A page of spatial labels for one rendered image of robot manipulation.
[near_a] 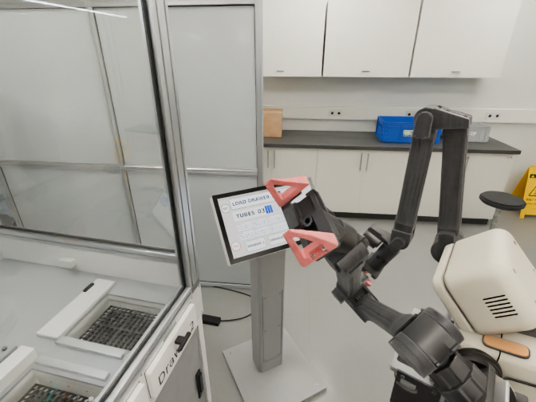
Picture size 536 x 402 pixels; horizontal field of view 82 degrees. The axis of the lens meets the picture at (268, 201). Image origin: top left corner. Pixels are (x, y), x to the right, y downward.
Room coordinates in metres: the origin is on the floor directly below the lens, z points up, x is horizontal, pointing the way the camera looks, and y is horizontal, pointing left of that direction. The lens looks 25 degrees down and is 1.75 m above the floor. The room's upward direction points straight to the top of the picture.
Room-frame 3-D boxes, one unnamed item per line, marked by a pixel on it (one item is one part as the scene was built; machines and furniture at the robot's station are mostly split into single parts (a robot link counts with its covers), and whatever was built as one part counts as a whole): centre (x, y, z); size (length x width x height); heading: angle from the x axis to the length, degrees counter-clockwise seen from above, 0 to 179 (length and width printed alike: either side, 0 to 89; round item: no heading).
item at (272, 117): (3.73, 0.04, 1.04); 0.41 x 0.32 x 0.28; 84
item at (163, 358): (0.74, 0.31, 0.87); 0.29 x 0.02 x 0.11; 167
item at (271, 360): (1.28, -0.02, 0.51); 0.50 x 0.45 x 1.02; 27
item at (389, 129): (3.48, -1.55, 1.01); 0.61 x 0.41 x 0.22; 84
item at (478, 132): (3.49, -2.21, 0.99); 0.40 x 0.31 x 0.17; 84
